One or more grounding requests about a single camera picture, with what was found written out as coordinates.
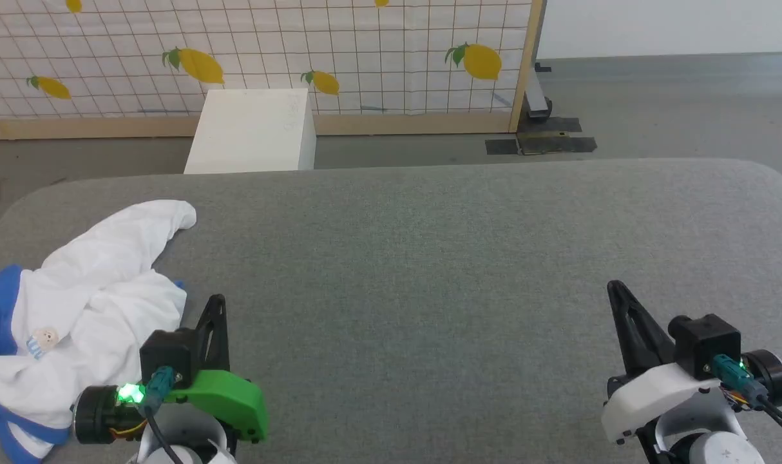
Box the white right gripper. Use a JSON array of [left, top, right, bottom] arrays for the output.
[[600, 280, 746, 447]]

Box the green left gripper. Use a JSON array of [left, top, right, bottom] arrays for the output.
[[162, 294, 269, 452]]

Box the white and blue garment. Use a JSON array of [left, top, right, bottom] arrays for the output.
[[0, 200, 198, 464]]

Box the white rectangular box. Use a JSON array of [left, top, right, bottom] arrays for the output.
[[184, 88, 317, 175]]

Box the black taped floor plate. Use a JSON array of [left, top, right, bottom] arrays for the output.
[[486, 117, 598, 156]]

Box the grey metal partition foot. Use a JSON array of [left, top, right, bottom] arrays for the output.
[[525, 61, 554, 121]]

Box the lemon print partition panel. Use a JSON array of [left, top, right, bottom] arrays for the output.
[[0, 0, 546, 140]]

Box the black cable with teal plug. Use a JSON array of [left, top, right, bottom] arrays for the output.
[[137, 366, 186, 464], [712, 353, 782, 452]]

